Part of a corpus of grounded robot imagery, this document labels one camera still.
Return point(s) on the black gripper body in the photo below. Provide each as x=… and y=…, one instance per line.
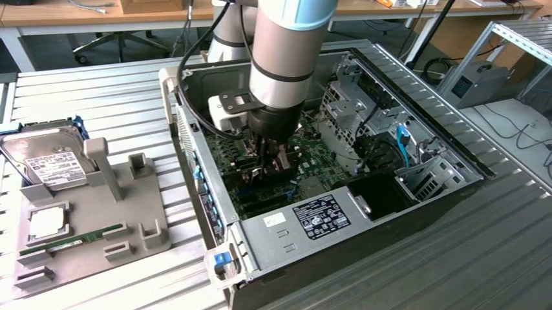
x=275, y=122

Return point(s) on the graphics card with black fan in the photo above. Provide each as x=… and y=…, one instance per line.
x=275, y=181

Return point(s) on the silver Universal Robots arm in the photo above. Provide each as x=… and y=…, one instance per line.
x=279, y=48

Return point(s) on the CPU socket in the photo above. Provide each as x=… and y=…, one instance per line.
x=246, y=150

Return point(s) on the green motherboard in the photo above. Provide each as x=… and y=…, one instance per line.
x=318, y=151

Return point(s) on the black long expansion slot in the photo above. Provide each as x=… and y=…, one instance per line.
x=260, y=200
x=263, y=210

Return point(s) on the perforated metal drive cage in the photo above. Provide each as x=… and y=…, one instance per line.
x=341, y=109

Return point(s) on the open PC case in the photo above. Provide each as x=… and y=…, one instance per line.
x=223, y=77

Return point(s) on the silver power supply with label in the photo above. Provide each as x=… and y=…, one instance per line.
x=267, y=248

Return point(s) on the silver disk bay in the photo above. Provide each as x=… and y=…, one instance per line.
x=430, y=181

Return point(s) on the black office chair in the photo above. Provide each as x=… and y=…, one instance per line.
x=123, y=40

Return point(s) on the blue disk caddy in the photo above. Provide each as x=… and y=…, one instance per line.
x=80, y=126

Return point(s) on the grey parts rack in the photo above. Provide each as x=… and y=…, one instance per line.
x=85, y=210

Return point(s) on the black stand pole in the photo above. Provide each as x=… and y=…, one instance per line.
x=435, y=26

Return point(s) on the green RAM stick with sticker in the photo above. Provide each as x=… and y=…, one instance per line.
x=92, y=237

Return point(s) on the silver hard disk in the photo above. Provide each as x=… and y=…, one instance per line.
x=51, y=161

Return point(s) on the silver CPU chip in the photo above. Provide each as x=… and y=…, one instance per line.
x=47, y=224

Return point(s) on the wooden desk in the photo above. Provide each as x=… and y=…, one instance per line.
x=51, y=16
x=474, y=9

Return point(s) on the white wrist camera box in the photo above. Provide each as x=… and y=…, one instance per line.
x=222, y=113

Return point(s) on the aluminium frame rack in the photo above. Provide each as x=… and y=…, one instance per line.
x=521, y=35

